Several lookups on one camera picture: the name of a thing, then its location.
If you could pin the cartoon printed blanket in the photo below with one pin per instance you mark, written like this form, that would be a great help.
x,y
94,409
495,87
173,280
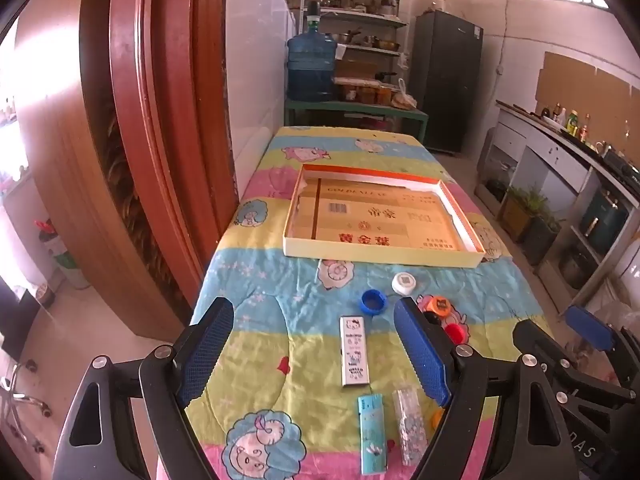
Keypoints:
x,y
300,320

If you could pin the blue water jug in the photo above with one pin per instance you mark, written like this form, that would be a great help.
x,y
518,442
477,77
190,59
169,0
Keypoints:
x,y
310,67

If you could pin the white bottle cap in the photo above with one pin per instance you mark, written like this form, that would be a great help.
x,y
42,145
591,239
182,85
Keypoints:
x,y
404,283

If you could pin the cardboard wall panel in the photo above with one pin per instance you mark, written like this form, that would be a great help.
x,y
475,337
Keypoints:
x,y
585,85

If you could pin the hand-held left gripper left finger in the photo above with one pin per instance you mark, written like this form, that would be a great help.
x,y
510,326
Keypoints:
x,y
205,355

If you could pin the plastic bag of bread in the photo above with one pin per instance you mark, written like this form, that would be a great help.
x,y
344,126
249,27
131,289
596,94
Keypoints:
x,y
404,99

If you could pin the light blue lighter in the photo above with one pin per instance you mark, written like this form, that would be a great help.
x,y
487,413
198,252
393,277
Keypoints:
x,y
371,435

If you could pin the metal pot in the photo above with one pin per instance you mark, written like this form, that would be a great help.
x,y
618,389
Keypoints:
x,y
572,267

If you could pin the white cartoon lighter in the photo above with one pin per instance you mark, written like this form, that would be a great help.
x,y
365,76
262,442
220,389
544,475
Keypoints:
x,y
355,357

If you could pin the row of food containers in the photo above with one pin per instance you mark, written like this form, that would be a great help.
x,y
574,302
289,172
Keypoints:
x,y
367,94

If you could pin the red bottle cap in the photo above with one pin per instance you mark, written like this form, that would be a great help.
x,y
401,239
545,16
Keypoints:
x,y
455,332

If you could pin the printed tan cardboard liner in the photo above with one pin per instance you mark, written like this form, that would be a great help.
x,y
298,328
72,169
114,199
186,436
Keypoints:
x,y
380,220

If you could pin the orange cap with black label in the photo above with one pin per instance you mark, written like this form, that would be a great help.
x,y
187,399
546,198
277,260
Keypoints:
x,y
440,305

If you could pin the yellow-green bottle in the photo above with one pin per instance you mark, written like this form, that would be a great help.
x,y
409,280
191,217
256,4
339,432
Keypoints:
x,y
573,122

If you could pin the potted green plant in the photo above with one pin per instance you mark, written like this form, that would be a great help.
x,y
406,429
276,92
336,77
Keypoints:
x,y
525,210

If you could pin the dark green appliance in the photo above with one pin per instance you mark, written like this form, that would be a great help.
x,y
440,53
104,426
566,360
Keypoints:
x,y
600,215

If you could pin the grey kitchen counter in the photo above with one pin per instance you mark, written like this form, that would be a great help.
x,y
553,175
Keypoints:
x,y
545,150

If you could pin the plain orange bottle cap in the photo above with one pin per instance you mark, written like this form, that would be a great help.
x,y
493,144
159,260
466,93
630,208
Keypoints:
x,y
437,417

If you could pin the office chair base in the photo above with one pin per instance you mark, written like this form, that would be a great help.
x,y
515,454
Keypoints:
x,y
20,400

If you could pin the brown wooden door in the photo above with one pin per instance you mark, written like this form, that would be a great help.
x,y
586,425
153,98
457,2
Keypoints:
x,y
135,135

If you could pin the metal shelf rack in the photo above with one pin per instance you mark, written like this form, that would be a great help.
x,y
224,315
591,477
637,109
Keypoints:
x,y
360,17

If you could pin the orange-rimmed shallow cardboard box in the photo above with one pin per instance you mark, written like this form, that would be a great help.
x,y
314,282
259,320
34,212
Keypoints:
x,y
295,247

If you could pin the green table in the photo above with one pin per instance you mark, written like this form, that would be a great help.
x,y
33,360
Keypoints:
x,y
350,107

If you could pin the blue bottle cap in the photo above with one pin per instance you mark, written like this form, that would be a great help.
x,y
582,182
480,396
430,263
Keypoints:
x,y
373,302

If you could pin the black bottle cap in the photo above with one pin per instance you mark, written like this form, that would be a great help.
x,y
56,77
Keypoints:
x,y
431,318

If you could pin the gas stove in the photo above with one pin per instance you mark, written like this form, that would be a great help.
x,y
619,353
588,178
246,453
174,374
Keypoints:
x,y
622,166

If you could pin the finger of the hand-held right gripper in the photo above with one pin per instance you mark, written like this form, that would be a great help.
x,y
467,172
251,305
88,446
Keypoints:
x,y
542,347
590,327

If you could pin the clear patterned lighter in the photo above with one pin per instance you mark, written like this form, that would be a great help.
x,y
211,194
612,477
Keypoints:
x,y
410,427

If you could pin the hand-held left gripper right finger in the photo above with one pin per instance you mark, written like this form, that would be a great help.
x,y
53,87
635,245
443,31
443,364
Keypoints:
x,y
422,355

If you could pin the dark refrigerator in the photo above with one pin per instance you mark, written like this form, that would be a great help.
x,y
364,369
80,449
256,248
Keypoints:
x,y
445,80

